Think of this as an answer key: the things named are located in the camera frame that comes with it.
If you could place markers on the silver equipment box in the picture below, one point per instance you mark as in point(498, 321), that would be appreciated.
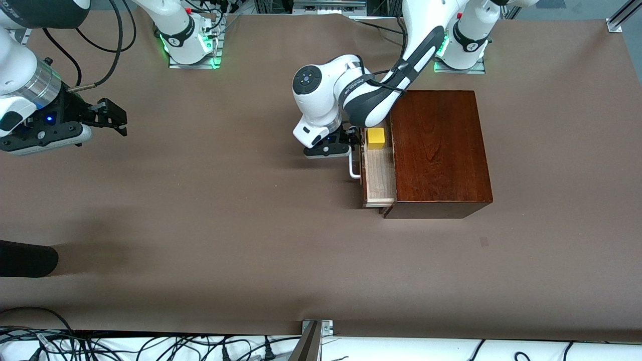
point(326, 6)

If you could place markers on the dark wooden drawer cabinet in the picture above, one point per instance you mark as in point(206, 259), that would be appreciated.
point(441, 150)

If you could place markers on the silver metal clamp bracket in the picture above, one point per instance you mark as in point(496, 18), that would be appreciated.
point(326, 327)

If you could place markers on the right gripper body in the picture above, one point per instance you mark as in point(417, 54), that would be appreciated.
point(68, 108)

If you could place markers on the aluminium table edge rail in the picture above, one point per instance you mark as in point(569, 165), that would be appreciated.
point(617, 22)
point(24, 35)

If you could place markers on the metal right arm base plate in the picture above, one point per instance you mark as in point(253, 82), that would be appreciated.
point(218, 50)

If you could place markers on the black cylinder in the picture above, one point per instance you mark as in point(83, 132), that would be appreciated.
point(25, 258)

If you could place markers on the yellow wooden block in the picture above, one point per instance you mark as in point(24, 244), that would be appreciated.
point(376, 138)

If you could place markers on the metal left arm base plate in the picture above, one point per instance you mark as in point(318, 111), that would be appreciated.
point(461, 71)

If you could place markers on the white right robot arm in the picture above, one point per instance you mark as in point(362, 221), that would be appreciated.
point(15, 65)

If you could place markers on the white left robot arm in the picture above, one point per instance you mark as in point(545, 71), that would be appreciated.
point(326, 100)

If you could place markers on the brown paper table cover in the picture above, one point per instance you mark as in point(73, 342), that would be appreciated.
point(251, 200)

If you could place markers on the grey camera mounting pole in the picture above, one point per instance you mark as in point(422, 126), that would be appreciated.
point(307, 348)

